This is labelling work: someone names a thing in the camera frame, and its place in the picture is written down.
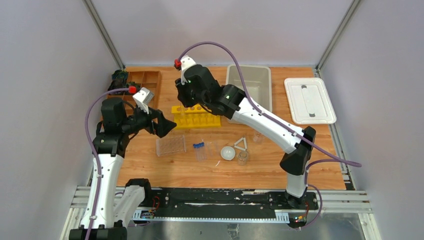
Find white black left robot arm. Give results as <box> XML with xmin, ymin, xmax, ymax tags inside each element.
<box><xmin>68</xmin><ymin>97</ymin><xmax>177</xmax><ymax>240</ymax></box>

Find white plastic bin lid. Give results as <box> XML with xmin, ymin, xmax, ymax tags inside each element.
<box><xmin>284</xmin><ymin>77</ymin><xmax>337</xmax><ymax>125</ymax></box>

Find wooden compartment organizer tray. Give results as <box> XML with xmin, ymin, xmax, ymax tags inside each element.
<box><xmin>107</xmin><ymin>70</ymin><xmax>162</xmax><ymax>109</ymax></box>

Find white porcelain evaporating dish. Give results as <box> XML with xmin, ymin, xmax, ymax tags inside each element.
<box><xmin>220</xmin><ymin>146</ymin><xmax>236</xmax><ymax>161</ymax></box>

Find clear plastic well plate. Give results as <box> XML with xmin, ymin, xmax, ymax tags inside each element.
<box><xmin>156</xmin><ymin>135</ymin><xmax>187</xmax><ymax>157</ymax></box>

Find translucent grey plastic bin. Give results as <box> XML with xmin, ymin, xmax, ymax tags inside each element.
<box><xmin>225</xmin><ymin>64</ymin><xmax>273</xmax><ymax>112</ymax></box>

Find small glass flask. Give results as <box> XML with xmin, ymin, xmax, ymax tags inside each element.
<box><xmin>237</xmin><ymin>151</ymin><xmax>250</xmax><ymax>166</ymax></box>

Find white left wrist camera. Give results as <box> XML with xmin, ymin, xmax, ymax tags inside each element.
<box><xmin>129</xmin><ymin>86</ymin><xmax>155</xmax><ymax>115</ymax></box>

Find white clay triangle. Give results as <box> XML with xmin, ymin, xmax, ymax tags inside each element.
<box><xmin>233</xmin><ymin>137</ymin><xmax>248</xmax><ymax>151</ymax></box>

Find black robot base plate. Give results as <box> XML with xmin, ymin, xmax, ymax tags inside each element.
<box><xmin>139</xmin><ymin>187</ymin><xmax>319</xmax><ymax>221</ymax></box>

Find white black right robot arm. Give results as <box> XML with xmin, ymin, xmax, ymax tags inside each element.
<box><xmin>175</xmin><ymin>63</ymin><xmax>316</xmax><ymax>209</ymax></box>

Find dark floral rolled cloth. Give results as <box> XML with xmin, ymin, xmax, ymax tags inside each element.
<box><xmin>109</xmin><ymin>69</ymin><xmax>129</xmax><ymax>90</ymax></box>

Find small clear glass beaker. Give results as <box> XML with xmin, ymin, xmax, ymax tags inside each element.
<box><xmin>253</xmin><ymin>131</ymin><xmax>265</xmax><ymax>144</ymax></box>

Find yellow test tube rack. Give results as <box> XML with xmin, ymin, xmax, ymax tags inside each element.
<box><xmin>171</xmin><ymin>104</ymin><xmax>222</xmax><ymax>129</ymax></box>

